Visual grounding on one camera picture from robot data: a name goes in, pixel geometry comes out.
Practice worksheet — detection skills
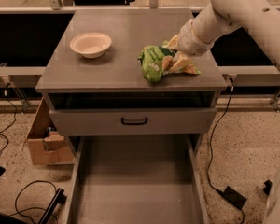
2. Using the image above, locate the white paper bowl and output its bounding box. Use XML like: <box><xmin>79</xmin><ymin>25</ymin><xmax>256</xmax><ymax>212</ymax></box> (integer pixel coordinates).
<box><xmin>70</xmin><ymin>33</ymin><xmax>112</xmax><ymax>59</ymax></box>

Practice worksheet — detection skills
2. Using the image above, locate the grey top drawer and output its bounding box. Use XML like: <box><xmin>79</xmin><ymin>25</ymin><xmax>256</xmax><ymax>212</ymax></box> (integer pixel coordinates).
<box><xmin>49</xmin><ymin>108</ymin><xmax>217</xmax><ymax>136</ymax></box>

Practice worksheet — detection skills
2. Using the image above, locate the black drawer handle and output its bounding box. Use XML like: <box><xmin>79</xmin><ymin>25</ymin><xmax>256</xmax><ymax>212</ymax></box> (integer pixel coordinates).
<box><xmin>120</xmin><ymin>117</ymin><xmax>148</xmax><ymax>126</ymax></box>

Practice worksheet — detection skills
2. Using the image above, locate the open grey middle drawer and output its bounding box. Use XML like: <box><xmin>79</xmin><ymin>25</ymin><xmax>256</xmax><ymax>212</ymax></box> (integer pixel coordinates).
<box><xmin>63</xmin><ymin>135</ymin><xmax>210</xmax><ymax>224</ymax></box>

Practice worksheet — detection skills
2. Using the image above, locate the black stand leg left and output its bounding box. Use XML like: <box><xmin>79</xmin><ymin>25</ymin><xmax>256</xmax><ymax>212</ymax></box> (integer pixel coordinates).
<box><xmin>38</xmin><ymin>188</ymin><xmax>66</xmax><ymax>224</ymax></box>

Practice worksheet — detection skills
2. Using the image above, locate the black stand leg right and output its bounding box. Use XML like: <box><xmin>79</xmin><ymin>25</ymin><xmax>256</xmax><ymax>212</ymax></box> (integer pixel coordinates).
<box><xmin>263</xmin><ymin>180</ymin><xmax>273</xmax><ymax>195</ymax></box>

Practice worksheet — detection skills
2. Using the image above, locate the metal railing frame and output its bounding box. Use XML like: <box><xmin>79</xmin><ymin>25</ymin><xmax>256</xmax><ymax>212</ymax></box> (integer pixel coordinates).
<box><xmin>0</xmin><ymin>0</ymin><xmax>280</xmax><ymax>114</ymax></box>

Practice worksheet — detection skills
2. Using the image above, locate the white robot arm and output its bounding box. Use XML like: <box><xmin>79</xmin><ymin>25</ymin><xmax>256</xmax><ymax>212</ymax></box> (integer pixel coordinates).
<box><xmin>168</xmin><ymin>0</ymin><xmax>280</xmax><ymax>73</ymax></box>

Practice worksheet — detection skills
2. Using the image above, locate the black right power cable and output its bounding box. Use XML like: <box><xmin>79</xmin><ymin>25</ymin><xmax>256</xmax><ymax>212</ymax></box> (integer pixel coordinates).
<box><xmin>206</xmin><ymin>83</ymin><xmax>246</xmax><ymax>224</ymax></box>

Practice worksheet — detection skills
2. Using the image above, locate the black stand leg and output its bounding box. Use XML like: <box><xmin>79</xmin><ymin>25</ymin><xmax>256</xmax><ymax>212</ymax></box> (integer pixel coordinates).
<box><xmin>263</xmin><ymin>180</ymin><xmax>273</xmax><ymax>195</ymax></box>
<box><xmin>38</xmin><ymin>188</ymin><xmax>66</xmax><ymax>224</ymax></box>

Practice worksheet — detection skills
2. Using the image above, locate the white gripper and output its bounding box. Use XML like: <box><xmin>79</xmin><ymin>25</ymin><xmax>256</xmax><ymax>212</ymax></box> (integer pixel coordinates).
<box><xmin>167</xmin><ymin>19</ymin><xmax>214</xmax><ymax>73</ymax></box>

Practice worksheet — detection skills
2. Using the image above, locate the green rice chip bag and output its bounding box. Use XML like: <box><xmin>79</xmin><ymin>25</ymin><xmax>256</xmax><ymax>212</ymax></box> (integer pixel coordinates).
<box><xmin>138</xmin><ymin>43</ymin><xmax>201</xmax><ymax>83</ymax></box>

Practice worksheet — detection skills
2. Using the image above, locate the black floor cable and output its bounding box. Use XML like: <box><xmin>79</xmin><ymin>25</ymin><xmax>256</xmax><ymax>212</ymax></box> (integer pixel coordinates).
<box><xmin>8</xmin><ymin>179</ymin><xmax>60</xmax><ymax>224</ymax></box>

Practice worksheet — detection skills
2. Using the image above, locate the cardboard box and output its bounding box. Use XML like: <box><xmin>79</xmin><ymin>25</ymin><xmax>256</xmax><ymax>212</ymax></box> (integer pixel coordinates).
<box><xmin>26</xmin><ymin>99</ymin><xmax>75</xmax><ymax>165</ymax></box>

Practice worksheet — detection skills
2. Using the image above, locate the black power adapter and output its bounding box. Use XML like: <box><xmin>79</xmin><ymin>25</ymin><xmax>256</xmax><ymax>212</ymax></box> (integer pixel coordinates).
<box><xmin>223</xmin><ymin>186</ymin><xmax>246</xmax><ymax>210</ymax></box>

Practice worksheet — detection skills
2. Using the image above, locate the grey drawer cabinet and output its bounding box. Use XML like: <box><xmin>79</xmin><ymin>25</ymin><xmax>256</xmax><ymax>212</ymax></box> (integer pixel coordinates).
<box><xmin>35</xmin><ymin>8</ymin><xmax>228</xmax><ymax>156</ymax></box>

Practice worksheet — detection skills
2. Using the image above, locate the black left wall cable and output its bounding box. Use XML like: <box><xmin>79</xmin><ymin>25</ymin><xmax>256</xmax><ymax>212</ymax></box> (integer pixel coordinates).
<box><xmin>0</xmin><ymin>82</ymin><xmax>19</xmax><ymax>154</ymax></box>

